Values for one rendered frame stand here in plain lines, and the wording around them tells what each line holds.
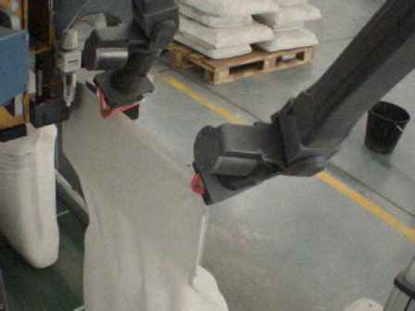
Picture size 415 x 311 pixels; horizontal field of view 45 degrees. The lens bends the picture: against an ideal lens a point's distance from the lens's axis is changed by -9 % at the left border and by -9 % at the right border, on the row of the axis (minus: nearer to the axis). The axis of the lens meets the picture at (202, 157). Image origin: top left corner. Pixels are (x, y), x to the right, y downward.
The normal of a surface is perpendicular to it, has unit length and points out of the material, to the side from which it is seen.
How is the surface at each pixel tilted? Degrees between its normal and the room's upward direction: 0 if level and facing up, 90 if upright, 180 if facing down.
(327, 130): 116
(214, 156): 75
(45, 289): 0
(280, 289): 0
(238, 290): 0
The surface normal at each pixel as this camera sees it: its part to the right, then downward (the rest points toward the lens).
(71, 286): 0.11, -0.85
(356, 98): 0.07, 0.93
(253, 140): 0.47, -0.36
